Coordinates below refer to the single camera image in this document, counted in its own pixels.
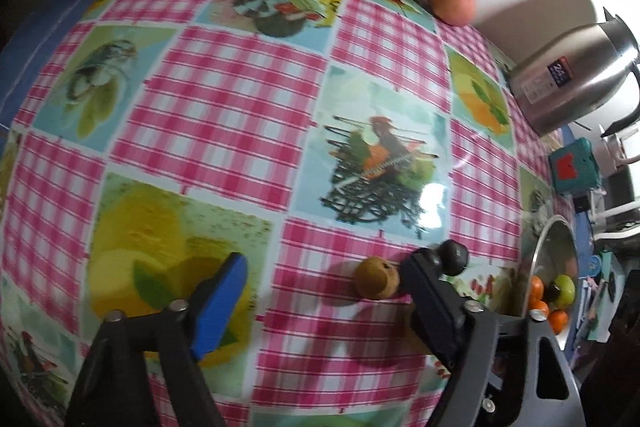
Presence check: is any dark plum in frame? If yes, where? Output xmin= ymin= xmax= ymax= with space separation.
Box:
xmin=436 ymin=239 xmax=469 ymax=277
xmin=542 ymin=282 xmax=561 ymax=305

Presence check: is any orange tangerine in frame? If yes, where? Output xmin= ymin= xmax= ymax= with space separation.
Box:
xmin=527 ymin=275 xmax=544 ymax=306
xmin=528 ymin=300 xmax=550 ymax=317
xmin=547 ymin=310 xmax=568 ymax=335

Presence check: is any large green mango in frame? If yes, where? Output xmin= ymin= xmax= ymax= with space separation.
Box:
xmin=553 ymin=274 xmax=576 ymax=310

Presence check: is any large steel bowl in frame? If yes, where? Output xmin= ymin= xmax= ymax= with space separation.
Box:
xmin=511 ymin=215 xmax=580 ymax=350

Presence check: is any teal cardboard box lid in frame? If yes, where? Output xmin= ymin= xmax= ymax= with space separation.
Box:
xmin=587 ymin=251 xmax=626 ymax=343

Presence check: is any black power adapter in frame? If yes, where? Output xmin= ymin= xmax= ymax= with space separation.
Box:
xmin=573 ymin=195 xmax=591 ymax=213

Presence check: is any white shelf rack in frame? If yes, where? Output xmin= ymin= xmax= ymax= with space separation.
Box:
xmin=587 ymin=187 xmax=639 ymax=251

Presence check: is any teal plastic box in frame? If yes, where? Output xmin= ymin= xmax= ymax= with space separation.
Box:
xmin=548 ymin=138 xmax=602 ymax=197

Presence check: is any pink checkered fruit tablecloth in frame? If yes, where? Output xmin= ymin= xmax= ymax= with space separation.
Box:
xmin=1 ymin=0 xmax=573 ymax=426

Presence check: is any stainless steel thermos jug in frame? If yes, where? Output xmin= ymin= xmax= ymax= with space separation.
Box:
xmin=508 ymin=13 xmax=639 ymax=135

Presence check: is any blue under tablecloth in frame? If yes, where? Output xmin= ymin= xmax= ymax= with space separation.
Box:
xmin=1 ymin=0 xmax=94 ymax=129

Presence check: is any red apple right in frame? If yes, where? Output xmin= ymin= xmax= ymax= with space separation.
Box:
xmin=428 ymin=0 xmax=476 ymax=27

